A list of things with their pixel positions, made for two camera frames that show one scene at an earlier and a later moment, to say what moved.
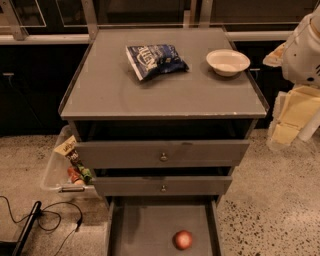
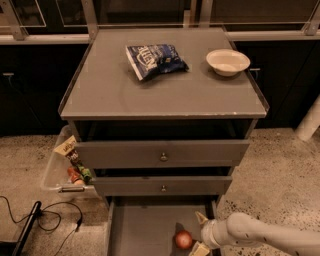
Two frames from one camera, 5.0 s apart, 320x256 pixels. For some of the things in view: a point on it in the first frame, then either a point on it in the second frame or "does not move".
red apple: x=183 y=240 does not move
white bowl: x=227 y=62 does not move
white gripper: x=302 y=60 → x=207 y=231
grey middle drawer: x=161 y=185 does not move
